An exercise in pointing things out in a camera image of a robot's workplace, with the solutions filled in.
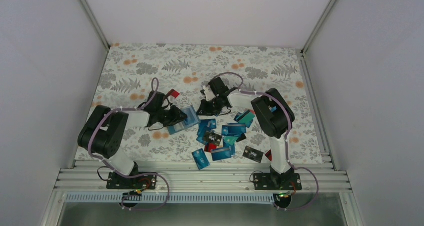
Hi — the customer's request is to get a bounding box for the teal leather card holder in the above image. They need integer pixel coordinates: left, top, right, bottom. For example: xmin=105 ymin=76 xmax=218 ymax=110
xmin=167 ymin=105 xmax=201 ymax=135

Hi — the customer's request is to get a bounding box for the red card black stripe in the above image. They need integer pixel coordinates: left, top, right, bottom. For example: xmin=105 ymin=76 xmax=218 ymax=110
xmin=265 ymin=149 xmax=272 ymax=161

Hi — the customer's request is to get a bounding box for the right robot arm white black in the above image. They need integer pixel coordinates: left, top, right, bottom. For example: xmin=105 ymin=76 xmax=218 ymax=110
xmin=197 ymin=76 xmax=295 ymax=189

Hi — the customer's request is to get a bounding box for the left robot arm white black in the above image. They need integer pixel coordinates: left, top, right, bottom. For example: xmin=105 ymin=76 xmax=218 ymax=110
xmin=77 ymin=91 xmax=188 ymax=188

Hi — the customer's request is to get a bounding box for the red card upper left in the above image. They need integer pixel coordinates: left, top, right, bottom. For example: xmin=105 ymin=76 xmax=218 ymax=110
xmin=166 ymin=89 xmax=180 ymax=99

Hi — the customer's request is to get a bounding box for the blue card middle right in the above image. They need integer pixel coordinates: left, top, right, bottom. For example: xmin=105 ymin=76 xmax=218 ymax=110
xmin=221 ymin=123 xmax=247 ymax=136

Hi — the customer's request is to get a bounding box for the black visa card centre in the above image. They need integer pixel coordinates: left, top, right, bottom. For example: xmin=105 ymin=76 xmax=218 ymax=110
xmin=202 ymin=131 xmax=222 ymax=146

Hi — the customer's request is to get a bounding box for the black visa card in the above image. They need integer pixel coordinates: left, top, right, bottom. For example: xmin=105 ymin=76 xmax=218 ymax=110
xmin=242 ymin=146 xmax=264 ymax=163
xmin=202 ymin=131 xmax=222 ymax=146

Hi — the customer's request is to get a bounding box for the teal green card right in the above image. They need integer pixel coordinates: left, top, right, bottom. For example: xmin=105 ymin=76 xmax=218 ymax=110
xmin=234 ymin=110 xmax=256 ymax=128

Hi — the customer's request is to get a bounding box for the teal card centre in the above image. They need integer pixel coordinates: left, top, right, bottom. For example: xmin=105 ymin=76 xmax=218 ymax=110
xmin=222 ymin=135 xmax=239 ymax=148

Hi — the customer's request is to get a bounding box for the black visa card right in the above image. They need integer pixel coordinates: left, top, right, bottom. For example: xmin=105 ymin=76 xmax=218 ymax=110
xmin=242 ymin=146 xmax=264 ymax=163

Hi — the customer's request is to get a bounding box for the floral patterned table mat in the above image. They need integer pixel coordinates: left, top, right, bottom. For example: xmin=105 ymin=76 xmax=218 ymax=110
xmin=89 ymin=43 xmax=324 ymax=164

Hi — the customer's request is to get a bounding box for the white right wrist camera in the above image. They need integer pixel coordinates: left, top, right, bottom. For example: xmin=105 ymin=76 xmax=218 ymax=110
xmin=201 ymin=87 xmax=215 ymax=101

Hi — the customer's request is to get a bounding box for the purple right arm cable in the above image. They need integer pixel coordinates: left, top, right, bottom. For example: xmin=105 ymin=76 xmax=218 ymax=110
xmin=215 ymin=72 xmax=320 ymax=212

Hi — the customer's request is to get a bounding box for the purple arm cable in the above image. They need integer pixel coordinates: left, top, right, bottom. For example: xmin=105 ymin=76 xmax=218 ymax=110
xmin=215 ymin=72 xmax=320 ymax=212
xmin=86 ymin=77 xmax=171 ymax=212

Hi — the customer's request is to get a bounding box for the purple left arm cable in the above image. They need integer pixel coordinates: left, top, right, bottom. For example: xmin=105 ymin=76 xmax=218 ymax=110
xmin=86 ymin=77 xmax=171 ymax=212

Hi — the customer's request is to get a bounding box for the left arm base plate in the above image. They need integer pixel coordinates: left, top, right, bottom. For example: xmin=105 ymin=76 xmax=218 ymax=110
xmin=106 ymin=173 xmax=157 ymax=190

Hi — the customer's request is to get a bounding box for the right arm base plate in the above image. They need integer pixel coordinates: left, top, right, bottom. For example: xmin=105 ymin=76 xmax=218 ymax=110
xmin=252 ymin=172 xmax=302 ymax=191

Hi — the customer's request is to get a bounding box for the aluminium rail base front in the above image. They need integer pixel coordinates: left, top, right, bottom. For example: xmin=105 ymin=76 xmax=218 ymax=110
xmin=54 ymin=160 xmax=352 ymax=193

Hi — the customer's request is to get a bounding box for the grey cable duct front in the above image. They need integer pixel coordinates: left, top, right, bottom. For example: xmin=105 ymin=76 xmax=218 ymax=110
xmin=65 ymin=192 xmax=274 ymax=204

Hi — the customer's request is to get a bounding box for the aluminium frame post left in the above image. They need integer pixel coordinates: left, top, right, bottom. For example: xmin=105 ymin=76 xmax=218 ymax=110
xmin=79 ymin=0 xmax=110 ymax=51

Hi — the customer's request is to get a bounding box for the aluminium frame post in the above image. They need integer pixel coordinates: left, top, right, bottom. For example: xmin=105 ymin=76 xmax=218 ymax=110
xmin=301 ymin=0 xmax=338 ymax=56
xmin=79 ymin=0 xmax=110 ymax=51

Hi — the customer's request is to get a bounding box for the aluminium frame post right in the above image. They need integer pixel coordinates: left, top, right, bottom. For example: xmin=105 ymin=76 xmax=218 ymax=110
xmin=301 ymin=0 xmax=338 ymax=56

